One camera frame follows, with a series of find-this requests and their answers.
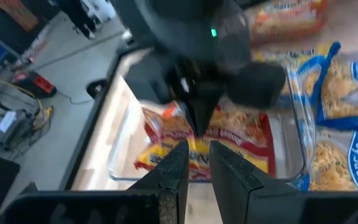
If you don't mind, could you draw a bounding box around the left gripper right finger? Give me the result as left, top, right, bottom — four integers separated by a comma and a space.
209, 140, 304, 224

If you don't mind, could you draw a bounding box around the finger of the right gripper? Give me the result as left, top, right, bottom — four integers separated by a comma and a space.
200, 91, 222, 137
180, 92, 201, 136

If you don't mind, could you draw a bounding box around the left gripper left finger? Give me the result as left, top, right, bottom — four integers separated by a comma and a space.
128, 139, 190, 224

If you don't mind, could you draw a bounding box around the blue Maruchan ramen pack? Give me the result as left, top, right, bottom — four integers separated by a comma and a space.
314, 41, 358, 131
278, 46, 329, 108
290, 126, 358, 192

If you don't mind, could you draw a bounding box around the orange Maruchan ramen pack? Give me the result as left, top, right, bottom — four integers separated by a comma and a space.
246, 0, 328, 44

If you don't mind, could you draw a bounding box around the clear plastic container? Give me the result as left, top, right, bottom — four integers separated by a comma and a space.
108, 73, 308, 184

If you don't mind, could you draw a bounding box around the yellow black tool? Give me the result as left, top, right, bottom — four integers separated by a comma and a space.
32, 105, 55, 132

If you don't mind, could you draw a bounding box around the person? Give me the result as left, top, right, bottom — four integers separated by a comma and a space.
53, 0, 101, 41

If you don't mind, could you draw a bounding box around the red black power strip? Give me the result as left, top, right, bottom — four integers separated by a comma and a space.
12, 70, 58, 100

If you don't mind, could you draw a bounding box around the grey equipment box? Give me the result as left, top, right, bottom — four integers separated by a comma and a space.
0, 108, 42, 149

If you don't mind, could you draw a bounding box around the wooden panel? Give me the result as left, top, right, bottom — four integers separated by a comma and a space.
0, 0, 40, 32

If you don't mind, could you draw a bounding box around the black aluminium frame rail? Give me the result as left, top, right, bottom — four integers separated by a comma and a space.
59, 43, 130, 191

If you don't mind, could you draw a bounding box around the black clamp mount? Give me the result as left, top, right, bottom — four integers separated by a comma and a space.
85, 78, 109, 100

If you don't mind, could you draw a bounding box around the thin black floor cable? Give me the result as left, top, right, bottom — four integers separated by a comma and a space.
55, 89, 90, 106

